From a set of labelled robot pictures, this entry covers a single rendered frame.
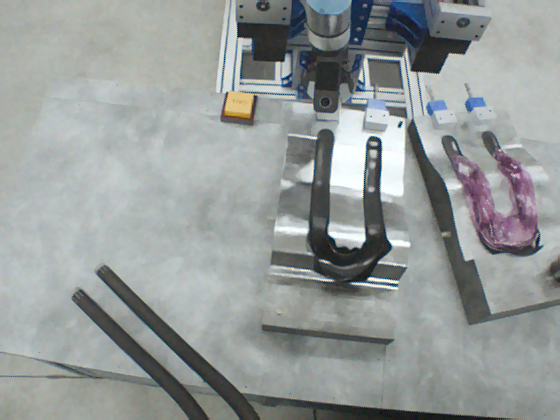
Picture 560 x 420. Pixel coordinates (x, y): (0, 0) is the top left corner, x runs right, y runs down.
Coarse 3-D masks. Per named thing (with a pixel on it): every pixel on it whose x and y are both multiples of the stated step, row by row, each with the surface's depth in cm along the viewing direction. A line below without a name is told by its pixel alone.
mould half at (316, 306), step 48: (288, 144) 109; (336, 144) 110; (384, 144) 110; (288, 192) 103; (336, 192) 105; (384, 192) 106; (288, 240) 95; (336, 240) 95; (288, 288) 98; (336, 288) 99; (384, 288) 100; (336, 336) 98; (384, 336) 96
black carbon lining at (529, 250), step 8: (448, 136) 117; (488, 136) 118; (448, 144) 116; (456, 144) 116; (488, 144) 117; (496, 144) 117; (448, 152) 115; (456, 152) 115; (536, 240) 105; (488, 248) 104; (528, 248) 104; (536, 248) 103; (520, 256) 99
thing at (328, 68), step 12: (324, 60) 91; (336, 60) 90; (324, 72) 91; (336, 72) 91; (324, 84) 92; (336, 84) 91; (324, 96) 92; (336, 96) 92; (324, 108) 93; (336, 108) 93
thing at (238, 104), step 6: (228, 96) 119; (234, 96) 119; (240, 96) 119; (246, 96) 120; (252, 96) 120; (228, 102) 118; (234, 102) 119; (240, 102) 119; (246, 102) 119; (228, 108) 118; (234, 108) 118; (240, 108) 118; (246, 108) 118; (228, 114) 119; (234, 114) 119; (240, 114) 118; (246, 114) 118
